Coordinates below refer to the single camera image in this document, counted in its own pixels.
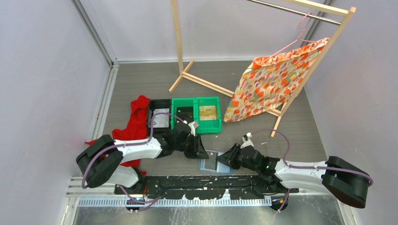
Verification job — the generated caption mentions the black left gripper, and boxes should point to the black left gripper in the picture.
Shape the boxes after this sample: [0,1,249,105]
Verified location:
[174,133,208,159]

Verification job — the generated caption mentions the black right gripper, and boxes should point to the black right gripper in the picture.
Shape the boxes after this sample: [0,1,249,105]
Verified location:
[216,143,260,173]

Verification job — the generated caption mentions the dark credit card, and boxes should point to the dark credit card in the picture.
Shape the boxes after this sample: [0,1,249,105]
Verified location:
[203,154,217,171]

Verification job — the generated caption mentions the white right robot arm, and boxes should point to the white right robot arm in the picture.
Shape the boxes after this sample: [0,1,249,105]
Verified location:
[217,144,371,209]

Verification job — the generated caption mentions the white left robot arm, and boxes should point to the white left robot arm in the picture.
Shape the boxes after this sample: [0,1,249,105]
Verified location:
[76,122,209,194]

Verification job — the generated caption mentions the green bin with gold cards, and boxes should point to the green bin with gold cards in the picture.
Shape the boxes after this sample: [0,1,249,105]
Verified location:
[195,97,222,134]

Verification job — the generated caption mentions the dark cards stack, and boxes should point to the dark cards stack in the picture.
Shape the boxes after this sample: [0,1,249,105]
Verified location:
[176,106,194,123]

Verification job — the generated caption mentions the gold cards stack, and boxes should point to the gold cards stack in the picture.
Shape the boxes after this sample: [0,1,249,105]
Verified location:
[199,105,217,121]

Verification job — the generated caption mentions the white cards in black bin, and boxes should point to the white cards in black bin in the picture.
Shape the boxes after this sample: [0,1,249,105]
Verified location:
[153,108,169,128]

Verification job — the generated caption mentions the green bin with dark cards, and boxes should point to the green bin with dark cards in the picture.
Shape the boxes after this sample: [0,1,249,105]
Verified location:
[171,98,195,123]

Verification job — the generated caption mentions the black plastic bin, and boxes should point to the black plastic bin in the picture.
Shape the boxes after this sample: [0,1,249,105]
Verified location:
[146,99,171,135]

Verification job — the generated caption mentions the red cloth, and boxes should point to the red cloth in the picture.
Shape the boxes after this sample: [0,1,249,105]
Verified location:
[85,95,151,176]

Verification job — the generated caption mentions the floral orange fabric bag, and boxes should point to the floral orange fabric bag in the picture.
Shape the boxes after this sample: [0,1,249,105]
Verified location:
[223,37,329,122]

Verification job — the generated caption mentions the wooden clothes rack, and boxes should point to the wooden clothes rack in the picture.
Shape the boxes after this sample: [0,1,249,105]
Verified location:
[169,0,356,129]

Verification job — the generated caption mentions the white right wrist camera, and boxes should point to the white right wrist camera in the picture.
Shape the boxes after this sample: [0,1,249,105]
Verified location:
[240,132,254,149]

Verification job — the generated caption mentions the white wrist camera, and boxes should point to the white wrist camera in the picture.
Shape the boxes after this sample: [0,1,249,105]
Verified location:
[187,121,199,136]
[240,132,254,149]

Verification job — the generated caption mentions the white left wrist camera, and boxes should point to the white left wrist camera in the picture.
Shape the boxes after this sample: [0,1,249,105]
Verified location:
[187,121,199,136]

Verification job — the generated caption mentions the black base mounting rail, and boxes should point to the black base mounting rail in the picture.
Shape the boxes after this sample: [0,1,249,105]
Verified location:
[125,175,287,200]

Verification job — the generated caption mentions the pink wire hanger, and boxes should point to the pink wire hanger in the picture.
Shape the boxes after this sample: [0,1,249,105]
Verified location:
[271,13,316,57]

